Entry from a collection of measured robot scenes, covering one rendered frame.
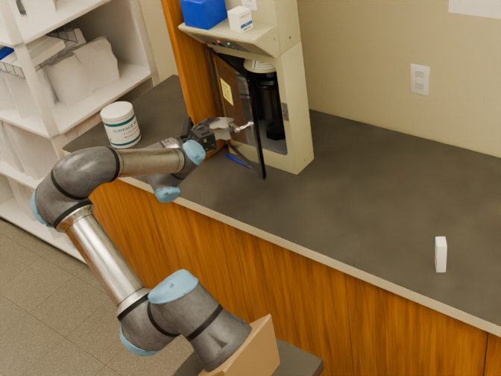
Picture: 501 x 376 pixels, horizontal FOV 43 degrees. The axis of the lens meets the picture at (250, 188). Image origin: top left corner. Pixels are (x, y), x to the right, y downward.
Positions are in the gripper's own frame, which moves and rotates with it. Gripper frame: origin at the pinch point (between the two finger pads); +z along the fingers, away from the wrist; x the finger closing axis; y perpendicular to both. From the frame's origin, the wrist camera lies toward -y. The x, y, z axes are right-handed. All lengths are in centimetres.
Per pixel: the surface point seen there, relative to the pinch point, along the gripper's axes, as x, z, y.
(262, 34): 31.0, 12.0, 10.0
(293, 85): 8.2, 22.2, 5.6
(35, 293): -120, -89, -104
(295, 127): -7.2, 20.8, 6.3
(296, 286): -51, 1, 33
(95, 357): -120, -72, -44
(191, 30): 30.1, -2.8, -11.7
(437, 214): -26, 43, 53
